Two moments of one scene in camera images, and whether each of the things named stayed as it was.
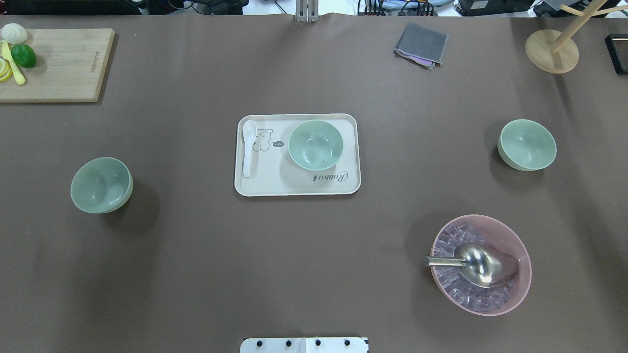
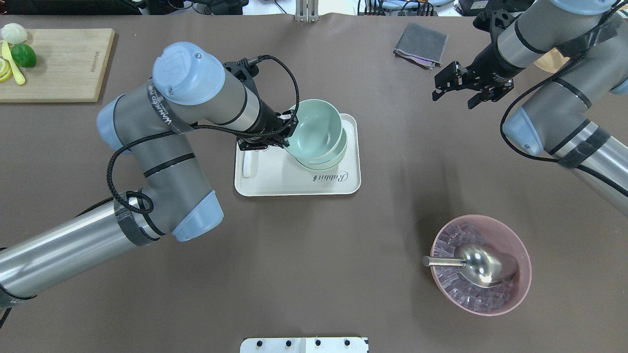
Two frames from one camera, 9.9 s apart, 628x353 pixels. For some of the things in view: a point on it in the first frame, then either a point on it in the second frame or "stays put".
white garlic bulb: x=14 y=33 stays put
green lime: x=24 y=55 stays put
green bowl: x=101 y=185 → x=318 y=133
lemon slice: x=6 y=71 stays put
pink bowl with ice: x=457 y=288 stays put
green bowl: x=526 y=145 → x=331 y=161
